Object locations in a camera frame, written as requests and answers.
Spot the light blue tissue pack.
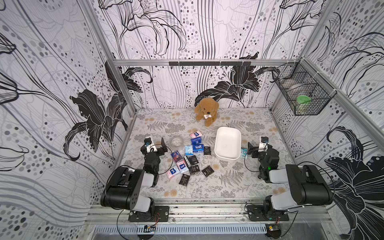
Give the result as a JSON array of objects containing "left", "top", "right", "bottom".
[{"left": 185, "top": 145, "right": 194, "bottom": 156}]

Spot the dark blue picture tissue pack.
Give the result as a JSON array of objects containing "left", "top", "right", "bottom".
[{"left": 171, "top": 151, "right": 184, "bottom": 163}]

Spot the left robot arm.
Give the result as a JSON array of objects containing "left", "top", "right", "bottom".
[{"left": 101, "top": 138, "right": 169, "bottom": 215}]

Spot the black pack lower middle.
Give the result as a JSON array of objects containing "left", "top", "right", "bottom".
[{"left": 189, "top": 165, "right": 200, "bottom": 176}]

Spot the pink tissue pack front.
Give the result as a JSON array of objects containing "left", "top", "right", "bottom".
[{"left": 166, "top": 166, "right": 180, "bottom": 180}]

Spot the pink tissue pack middle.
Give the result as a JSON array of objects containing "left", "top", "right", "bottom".
[{"left": 176, "top": 160, "right": 189, "bottom": 174}]

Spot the black pack lower right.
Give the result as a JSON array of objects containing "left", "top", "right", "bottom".
[{"left": 202, "top": 166, "right": 215, "bottom": 178}]

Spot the black pack front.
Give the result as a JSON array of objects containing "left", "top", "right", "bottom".
[{"left": 179, "top": 174, "right": 191, "bottom": 187}]

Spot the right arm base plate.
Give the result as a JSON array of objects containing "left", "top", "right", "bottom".
[{"left": 244, "top": 204, "right": 290, "bottom": 223}]

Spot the white cable duct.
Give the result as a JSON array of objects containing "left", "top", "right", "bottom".
[{"left": 94, "top": 224, "right": 267, "bottom": 235}]

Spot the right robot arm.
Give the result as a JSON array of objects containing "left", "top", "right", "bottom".
[{"left": 247, "top": 137, "right": 334, "bottom": 214}]

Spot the clear tape roll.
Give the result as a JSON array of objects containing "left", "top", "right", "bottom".
[{"left": 170, "top": 136, "right": 184, "bottom": 148}]

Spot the black wire basket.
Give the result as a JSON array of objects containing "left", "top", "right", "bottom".
[{"left": 272, "top": 62, "right": 337, "bottom": 116}]

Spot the black Face tissue pack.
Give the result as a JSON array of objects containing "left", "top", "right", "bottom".
[{"left": 189, "top": 155, "right": 199, "bottom": 166}]

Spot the brown plush dog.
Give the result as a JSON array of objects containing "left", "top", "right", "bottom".
[{"left": 195, "top": 98, "right": 219, "bottom": 127}]

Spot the blue Tempo tissue pack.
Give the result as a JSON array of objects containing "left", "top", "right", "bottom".
[{"left": 191, "top": 137, "right": 202, "bottom": 145}]

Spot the teal cartoon tissue pack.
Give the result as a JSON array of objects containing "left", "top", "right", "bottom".
[{"left": 241, "top": 148, "right": 248, "bottom": 158}]

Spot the green lidded container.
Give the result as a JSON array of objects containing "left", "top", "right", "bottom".
[{"left": 295, "top": 95, "right": 312, "bottom": 115}]

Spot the pink Tempo tissue pack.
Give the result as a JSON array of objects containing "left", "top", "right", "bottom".
[{"left": 190, "top": 131, "right": 203, "bottom": 139}]

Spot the black Face pack right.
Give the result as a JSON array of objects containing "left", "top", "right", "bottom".
[{"left": 204, "top": 146, "right": 211, "bottom": 156}]

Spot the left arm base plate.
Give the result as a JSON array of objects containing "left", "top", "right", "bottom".
[{"left": 129, "top": 206, "right": 170, "bottom": 223}]

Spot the black tissue pack upright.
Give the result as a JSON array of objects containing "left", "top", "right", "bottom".
[{"left": 184, "top": 156, "right": 191, "bottom": 168}]

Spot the white storage box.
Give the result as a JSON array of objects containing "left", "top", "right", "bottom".
[{"left": 214, "top": 127, "right": 242, "bottom": 161}]

